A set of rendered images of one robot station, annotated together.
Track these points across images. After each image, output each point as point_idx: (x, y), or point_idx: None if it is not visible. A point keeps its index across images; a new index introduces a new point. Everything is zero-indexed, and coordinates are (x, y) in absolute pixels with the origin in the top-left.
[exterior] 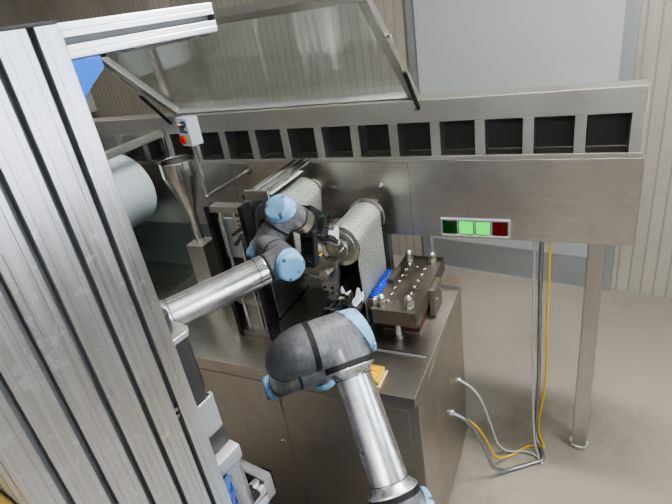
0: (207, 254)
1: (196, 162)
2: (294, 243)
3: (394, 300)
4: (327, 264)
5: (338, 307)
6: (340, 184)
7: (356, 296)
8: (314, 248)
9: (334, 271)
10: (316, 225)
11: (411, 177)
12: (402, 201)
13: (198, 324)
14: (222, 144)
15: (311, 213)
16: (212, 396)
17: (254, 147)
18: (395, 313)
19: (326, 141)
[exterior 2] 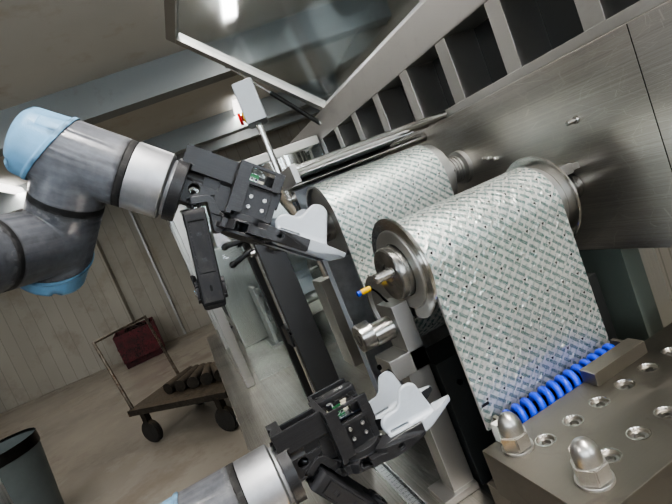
0: (330, 294)
1: (266, 150)
2: (355, 267)
3: (563, 442)
4: (384, 313)
5: (300, 430)
6: (498, 147)
7: (398, 407)
8: (194, 256)
9: (395, 331)
10: (222, 198)
11: (650, 68)
12: (639, 150)
13: (303, 398)
14: (358, 132)
15: (162, 159)
16: None
17: (384, 122)
18: (538, 491)
19: (466, 66)
